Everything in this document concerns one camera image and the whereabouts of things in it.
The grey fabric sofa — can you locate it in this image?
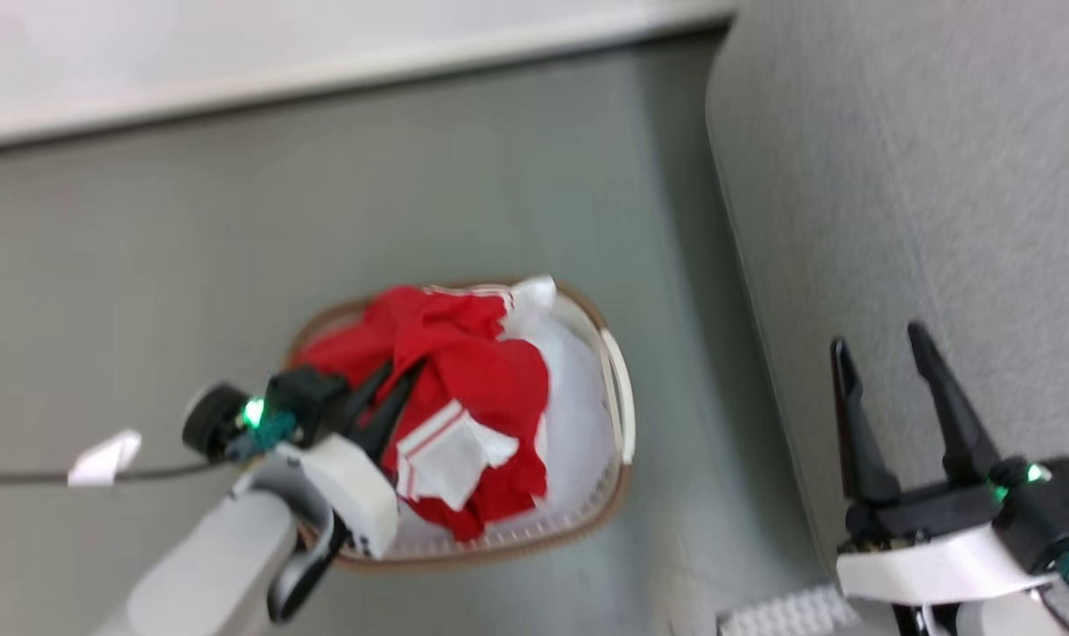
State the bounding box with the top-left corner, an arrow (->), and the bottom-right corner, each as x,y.
705,0 -> 1069,636

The white cable tag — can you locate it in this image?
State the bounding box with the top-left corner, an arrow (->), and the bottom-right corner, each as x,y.
67,429 -> 143,488

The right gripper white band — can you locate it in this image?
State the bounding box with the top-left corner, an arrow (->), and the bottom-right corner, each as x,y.
830,322 -> 1064,607

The white laundry basket brown rim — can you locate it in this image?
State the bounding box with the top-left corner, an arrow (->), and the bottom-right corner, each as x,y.
284,277 -> 635,572

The red garment with white stripes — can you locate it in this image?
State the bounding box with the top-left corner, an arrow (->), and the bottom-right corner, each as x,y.
291,284 -> 553,542

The white wall baseboard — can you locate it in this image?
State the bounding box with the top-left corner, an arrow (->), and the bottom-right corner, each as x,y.
0,4 -> 739,153

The thin black floor cable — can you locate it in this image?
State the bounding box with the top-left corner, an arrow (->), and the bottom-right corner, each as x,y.
0,458 -> 228,489

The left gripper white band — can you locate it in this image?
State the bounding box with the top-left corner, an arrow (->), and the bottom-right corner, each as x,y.
300,359 -> 428,560

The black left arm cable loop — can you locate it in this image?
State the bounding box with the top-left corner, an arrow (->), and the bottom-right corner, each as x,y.
266,517 -> 352,625

